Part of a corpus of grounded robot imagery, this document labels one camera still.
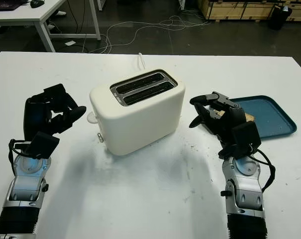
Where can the white office desk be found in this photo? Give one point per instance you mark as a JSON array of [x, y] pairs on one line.
[[21, 15]]

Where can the blue plastic tray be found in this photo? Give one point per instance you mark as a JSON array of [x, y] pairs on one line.
[[272, 117]]

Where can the white two-slot toaster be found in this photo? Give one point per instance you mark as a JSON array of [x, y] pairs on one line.
[[140, 119]]

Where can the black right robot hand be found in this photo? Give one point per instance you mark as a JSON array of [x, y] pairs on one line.
[[236, 117]]

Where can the black computer mouse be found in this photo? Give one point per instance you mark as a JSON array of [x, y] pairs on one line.
[[37, 3]]

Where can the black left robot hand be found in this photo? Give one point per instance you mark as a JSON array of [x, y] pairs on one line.
[[37, 117]]

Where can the white shoe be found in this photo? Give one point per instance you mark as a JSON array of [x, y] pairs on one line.
[[59, 13]]

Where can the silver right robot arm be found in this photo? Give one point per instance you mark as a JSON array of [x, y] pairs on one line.
[[244, 184]]

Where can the slice of bread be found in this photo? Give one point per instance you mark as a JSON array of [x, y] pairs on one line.
[[249, 117]]

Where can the black trash bin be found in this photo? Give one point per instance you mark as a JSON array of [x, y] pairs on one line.
[[279, 17]]

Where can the dark desk mat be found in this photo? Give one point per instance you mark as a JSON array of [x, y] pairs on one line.
[[6, 4]]

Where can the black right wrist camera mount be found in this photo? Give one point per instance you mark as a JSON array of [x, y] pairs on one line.
[[247, 137]]

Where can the wooden crate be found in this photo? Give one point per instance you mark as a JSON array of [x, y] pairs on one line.
[[230, 8]]

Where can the white paper sheet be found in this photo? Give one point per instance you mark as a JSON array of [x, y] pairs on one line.
[[70, 42]]

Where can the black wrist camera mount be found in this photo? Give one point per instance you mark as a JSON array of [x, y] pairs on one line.
[[247, 137], [44, 145]]

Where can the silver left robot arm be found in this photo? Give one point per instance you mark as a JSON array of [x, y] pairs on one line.
[[28, 184]]

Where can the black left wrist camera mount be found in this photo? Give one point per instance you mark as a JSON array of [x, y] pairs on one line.
[[44, 145]]

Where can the silver toaster knob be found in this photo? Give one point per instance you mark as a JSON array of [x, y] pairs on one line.
[[100, 137]]

